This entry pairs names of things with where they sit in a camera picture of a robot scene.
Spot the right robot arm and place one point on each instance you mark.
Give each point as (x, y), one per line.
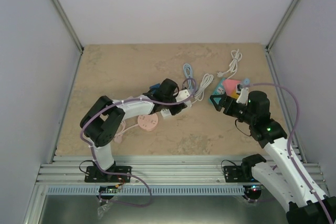
(301, 198)

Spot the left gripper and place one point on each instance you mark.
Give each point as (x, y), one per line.
(174, 112)

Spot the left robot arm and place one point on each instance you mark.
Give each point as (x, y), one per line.
(101, 123)

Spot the yellow cube socket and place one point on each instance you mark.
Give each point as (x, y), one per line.
(234, 95)

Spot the aluminium rail frame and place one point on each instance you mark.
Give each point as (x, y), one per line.
(155, 170)

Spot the blue slotted cable duct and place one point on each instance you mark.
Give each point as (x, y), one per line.
(141, 190)

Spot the white power strip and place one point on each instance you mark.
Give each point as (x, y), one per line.
(166, 113)

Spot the pink triangular power strip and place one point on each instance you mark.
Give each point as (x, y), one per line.
(230, 86)

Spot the small blue charger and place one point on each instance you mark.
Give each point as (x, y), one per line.
(245, 82)

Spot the pink round power strip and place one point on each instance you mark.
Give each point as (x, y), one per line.
(148, 122)

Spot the teal power strip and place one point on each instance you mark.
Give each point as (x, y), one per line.
(220, 89)

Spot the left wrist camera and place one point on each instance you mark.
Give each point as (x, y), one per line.
(182, 95)

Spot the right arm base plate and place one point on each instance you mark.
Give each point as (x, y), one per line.
(235, 174)

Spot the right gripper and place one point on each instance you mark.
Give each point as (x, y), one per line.
(225, 99)

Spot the dark blue cube socket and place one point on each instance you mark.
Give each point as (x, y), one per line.
(156, 86)

